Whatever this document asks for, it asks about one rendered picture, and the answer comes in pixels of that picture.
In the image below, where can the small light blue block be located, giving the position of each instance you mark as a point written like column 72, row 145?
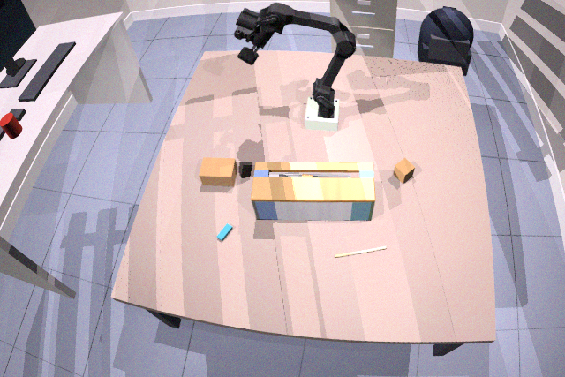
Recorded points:
column 224, row 232

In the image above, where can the light wooden stick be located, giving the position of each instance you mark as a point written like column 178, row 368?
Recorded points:
column 362, row 251

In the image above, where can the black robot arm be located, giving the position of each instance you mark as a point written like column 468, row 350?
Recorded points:
column 280, row 15

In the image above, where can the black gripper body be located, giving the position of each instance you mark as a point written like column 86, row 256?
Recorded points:
column 250, row 55

